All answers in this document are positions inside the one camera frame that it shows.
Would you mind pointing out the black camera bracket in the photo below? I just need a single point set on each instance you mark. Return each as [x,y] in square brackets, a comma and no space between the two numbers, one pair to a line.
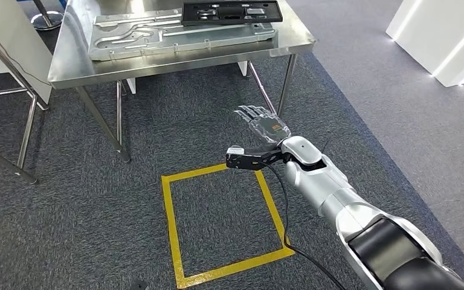
[244,160]

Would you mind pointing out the white lit display plinth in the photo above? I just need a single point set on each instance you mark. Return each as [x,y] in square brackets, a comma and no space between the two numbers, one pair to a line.
[436,40]

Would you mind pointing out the white support block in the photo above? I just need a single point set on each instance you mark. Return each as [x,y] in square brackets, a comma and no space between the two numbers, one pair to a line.
[243,68]
[131,86]

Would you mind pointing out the stamped silver metal panel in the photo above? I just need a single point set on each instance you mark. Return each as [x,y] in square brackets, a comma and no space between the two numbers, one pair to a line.
[136,44]

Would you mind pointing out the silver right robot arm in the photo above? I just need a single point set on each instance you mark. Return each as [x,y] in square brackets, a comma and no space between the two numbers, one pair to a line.
[328,188]

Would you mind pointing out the stainless steel table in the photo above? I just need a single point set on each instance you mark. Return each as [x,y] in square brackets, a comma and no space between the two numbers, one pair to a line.
[28,128]

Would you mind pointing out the white board panel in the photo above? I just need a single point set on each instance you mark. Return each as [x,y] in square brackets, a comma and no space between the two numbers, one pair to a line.
[16,32]

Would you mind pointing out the stainless steel workbench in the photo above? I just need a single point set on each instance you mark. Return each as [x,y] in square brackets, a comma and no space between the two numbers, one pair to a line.
[72,60]

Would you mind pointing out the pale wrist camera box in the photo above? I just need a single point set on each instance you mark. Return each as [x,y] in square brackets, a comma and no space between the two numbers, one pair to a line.
[235,151]

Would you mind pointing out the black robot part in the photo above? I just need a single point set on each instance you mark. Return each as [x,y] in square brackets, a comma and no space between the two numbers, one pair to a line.
[139,286]

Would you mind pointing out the black plastic license plate bracket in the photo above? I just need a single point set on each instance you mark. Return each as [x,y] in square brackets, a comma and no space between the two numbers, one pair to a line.
[232,12]

